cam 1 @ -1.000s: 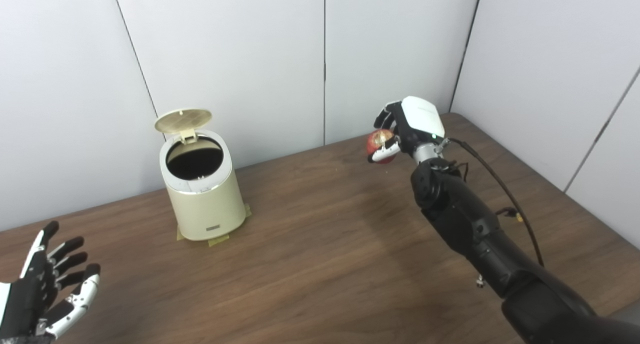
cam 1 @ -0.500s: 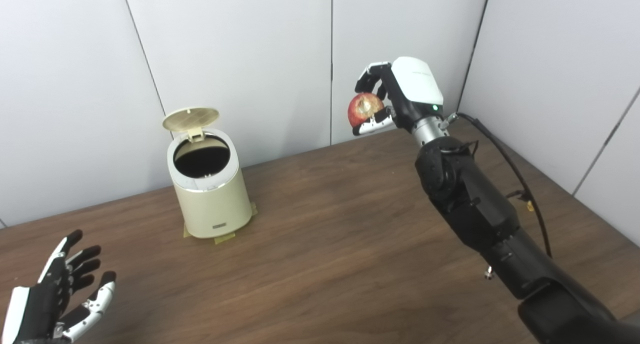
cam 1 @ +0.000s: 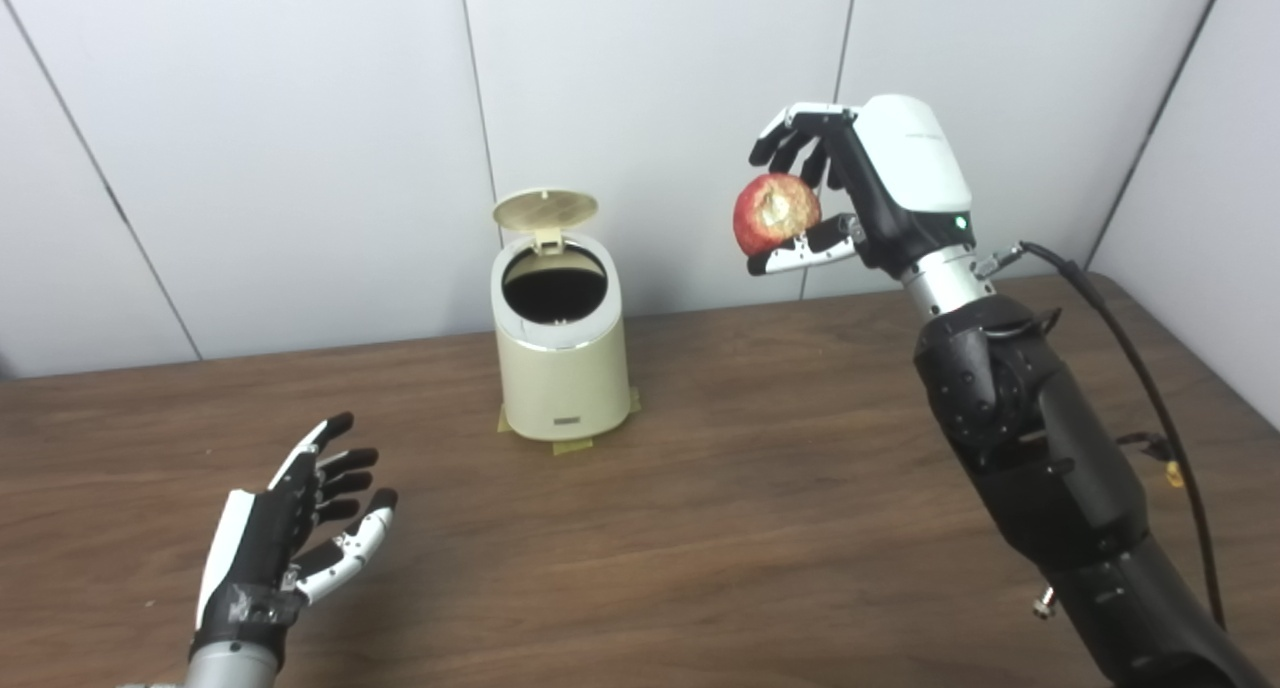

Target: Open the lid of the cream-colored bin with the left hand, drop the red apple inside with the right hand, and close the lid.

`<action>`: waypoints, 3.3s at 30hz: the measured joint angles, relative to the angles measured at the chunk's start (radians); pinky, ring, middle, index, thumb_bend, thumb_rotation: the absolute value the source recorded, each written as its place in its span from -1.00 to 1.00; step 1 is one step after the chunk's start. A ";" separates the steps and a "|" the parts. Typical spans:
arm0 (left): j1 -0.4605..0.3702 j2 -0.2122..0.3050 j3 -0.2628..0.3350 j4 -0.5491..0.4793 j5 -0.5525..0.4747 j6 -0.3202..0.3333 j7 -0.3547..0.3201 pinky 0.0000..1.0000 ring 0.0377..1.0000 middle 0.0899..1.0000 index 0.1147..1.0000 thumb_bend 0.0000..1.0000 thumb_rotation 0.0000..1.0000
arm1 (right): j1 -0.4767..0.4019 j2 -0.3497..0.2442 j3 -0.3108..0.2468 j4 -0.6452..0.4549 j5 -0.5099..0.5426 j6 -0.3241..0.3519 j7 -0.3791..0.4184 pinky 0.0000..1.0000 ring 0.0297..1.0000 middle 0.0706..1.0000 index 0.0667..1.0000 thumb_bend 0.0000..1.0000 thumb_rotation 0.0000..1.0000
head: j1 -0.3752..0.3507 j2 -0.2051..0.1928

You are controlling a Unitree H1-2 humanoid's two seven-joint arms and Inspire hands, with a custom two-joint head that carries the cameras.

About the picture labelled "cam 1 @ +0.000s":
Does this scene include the red apple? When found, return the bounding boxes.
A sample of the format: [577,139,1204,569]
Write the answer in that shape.
[733,173,823,258]

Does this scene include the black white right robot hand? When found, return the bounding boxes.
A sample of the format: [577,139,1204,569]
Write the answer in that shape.
[747,94,976,279]

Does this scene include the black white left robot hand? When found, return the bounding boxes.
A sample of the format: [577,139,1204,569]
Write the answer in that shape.
[190,412,399,659]

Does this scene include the cream round bin lid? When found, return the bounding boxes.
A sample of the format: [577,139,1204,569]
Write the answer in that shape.
[492,189,600,257]

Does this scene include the thin wire with yellow connector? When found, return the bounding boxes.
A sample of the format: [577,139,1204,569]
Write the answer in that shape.
[1118,430,1187,489]

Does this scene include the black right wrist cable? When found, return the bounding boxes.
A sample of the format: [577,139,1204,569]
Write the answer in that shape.
[975,241,1227,629]

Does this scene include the cream-colored round bin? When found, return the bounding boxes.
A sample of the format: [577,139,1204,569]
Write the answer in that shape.
[490,230,633,443]

